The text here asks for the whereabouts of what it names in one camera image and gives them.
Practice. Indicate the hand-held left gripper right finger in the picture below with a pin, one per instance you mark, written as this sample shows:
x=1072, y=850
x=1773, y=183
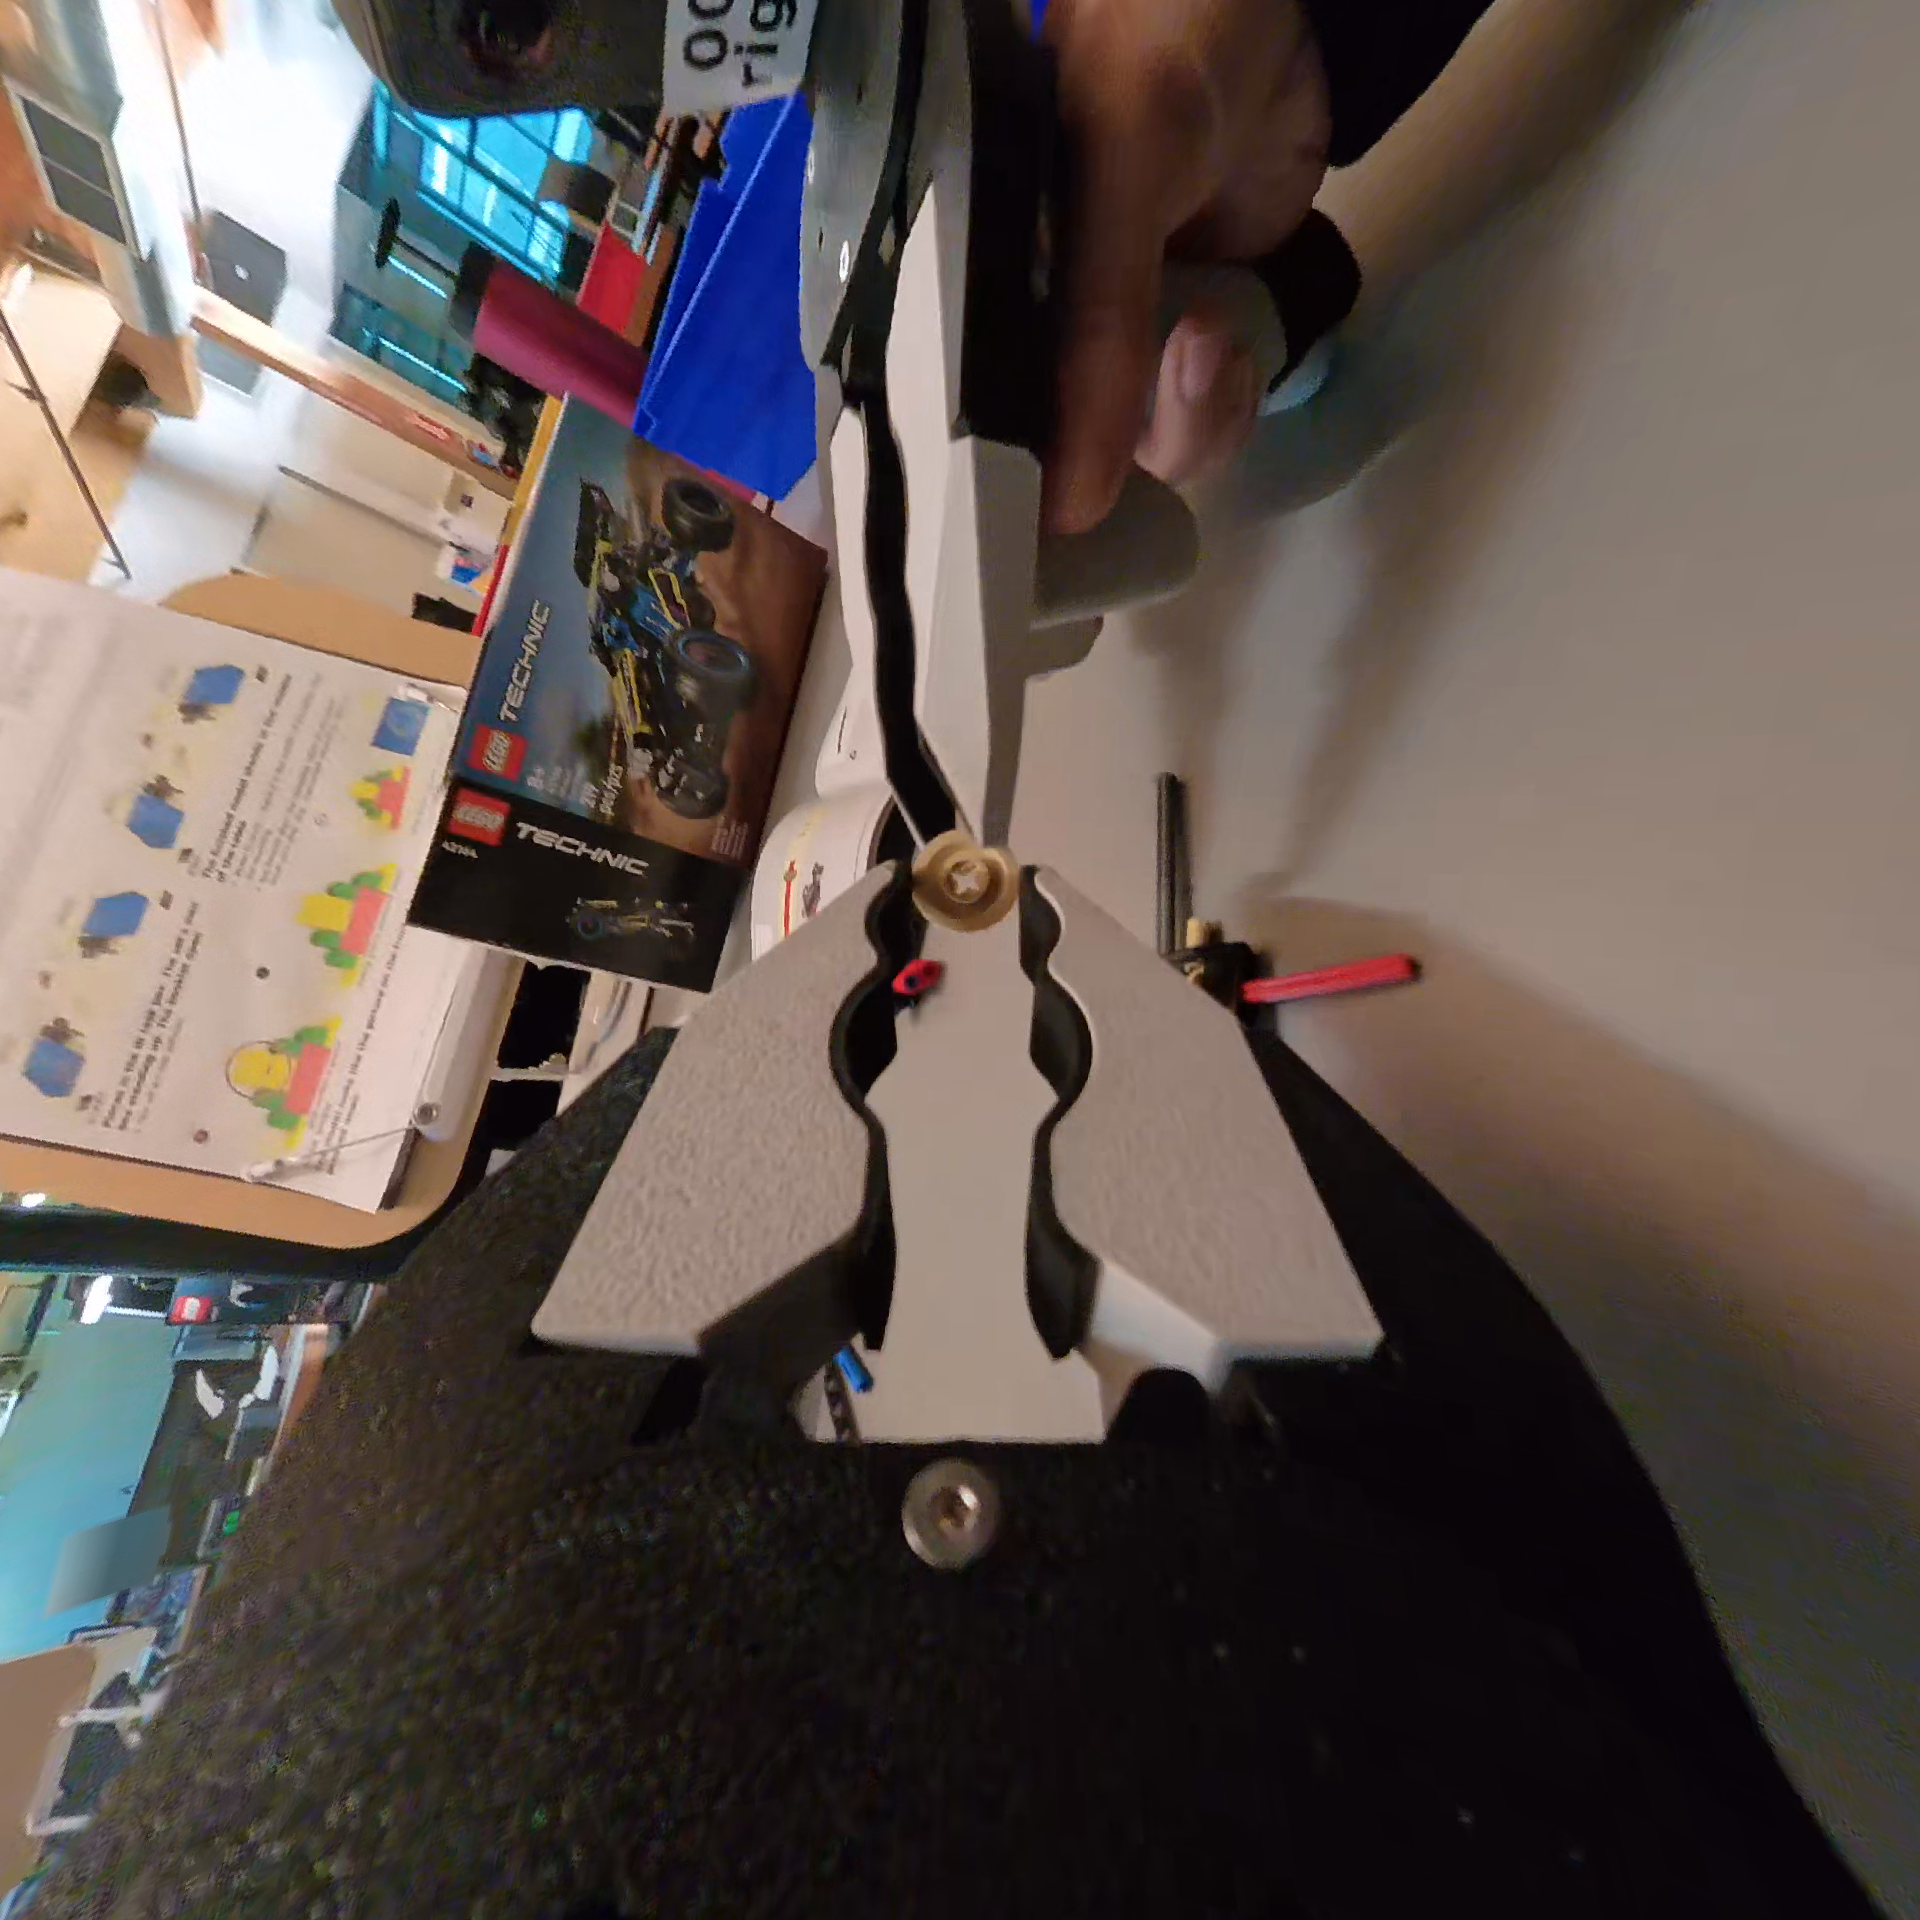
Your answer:
x=1201, y=1171

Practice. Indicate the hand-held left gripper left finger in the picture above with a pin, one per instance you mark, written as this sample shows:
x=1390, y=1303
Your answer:
x=720, y=1171

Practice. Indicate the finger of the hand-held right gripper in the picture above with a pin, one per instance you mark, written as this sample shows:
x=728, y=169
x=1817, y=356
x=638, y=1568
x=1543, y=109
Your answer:
x=975, y=523
x=851, y=599

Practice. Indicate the tan lego bevel gear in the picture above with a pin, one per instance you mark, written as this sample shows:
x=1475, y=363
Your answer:
x=968, y=885

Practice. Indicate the lego set cardboard box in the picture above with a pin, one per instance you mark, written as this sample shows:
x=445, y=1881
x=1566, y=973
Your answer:
x=629, y=674

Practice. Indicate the open lego instruction booklet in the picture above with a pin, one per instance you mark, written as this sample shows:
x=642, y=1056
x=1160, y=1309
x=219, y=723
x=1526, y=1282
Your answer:
x=839, y=848

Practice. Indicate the person's right hand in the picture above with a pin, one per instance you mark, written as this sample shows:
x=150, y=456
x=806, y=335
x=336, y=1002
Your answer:
x=1185, y=164

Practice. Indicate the blue plastic bin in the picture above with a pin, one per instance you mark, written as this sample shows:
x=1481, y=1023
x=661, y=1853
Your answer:
x=735, y=330

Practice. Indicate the maroon cylinder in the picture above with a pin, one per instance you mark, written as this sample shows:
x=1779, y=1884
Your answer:
x=557, y=346

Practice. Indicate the printed paper sheet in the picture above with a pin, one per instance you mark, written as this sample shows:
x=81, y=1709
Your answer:
x=225, y=901

